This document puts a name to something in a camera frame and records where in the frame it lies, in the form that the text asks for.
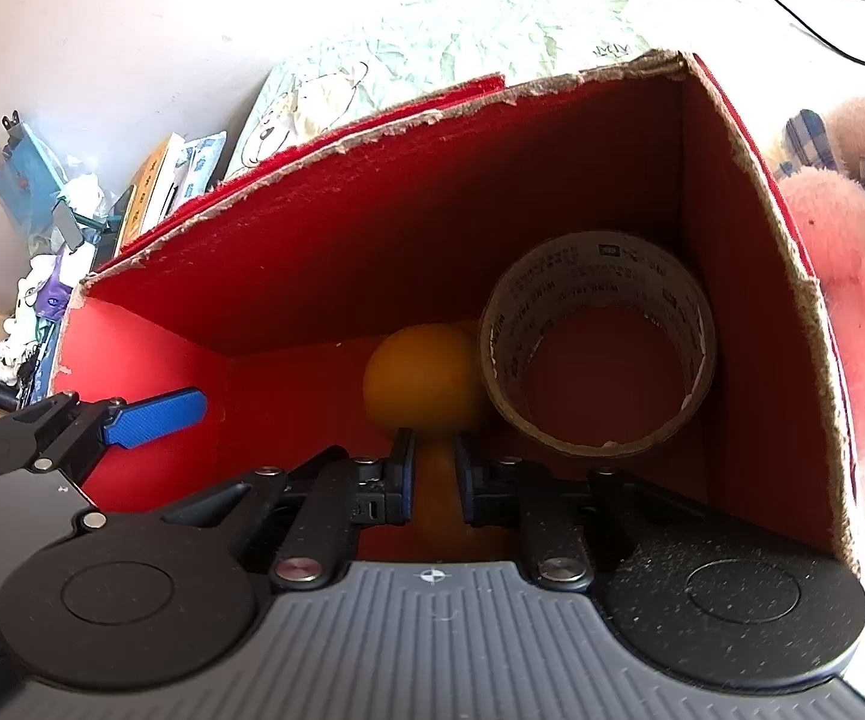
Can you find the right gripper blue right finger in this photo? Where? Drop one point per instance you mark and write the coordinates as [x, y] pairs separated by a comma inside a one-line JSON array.
[[487, 484]]

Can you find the orange wooden gourd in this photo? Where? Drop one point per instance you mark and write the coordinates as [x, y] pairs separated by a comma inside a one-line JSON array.
[[425, 378]]

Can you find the red cardboard storage box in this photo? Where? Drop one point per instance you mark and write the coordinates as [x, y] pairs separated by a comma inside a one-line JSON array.
[[269, 292]]

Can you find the light blue paper bag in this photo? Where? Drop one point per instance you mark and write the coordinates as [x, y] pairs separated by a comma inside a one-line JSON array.
[[31, 177]]

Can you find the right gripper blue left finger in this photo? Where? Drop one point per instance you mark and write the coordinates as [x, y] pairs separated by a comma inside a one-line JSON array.
[[384, 495]]

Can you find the green bear print bedsheet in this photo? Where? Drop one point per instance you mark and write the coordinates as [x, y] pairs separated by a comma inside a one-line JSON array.
[[773, 57]]

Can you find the orange yellow book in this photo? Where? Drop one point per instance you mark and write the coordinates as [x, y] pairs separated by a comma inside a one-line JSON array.
[[143, 187]]

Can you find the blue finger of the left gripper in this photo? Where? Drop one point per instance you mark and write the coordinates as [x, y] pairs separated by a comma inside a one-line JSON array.
[[130, 425]]

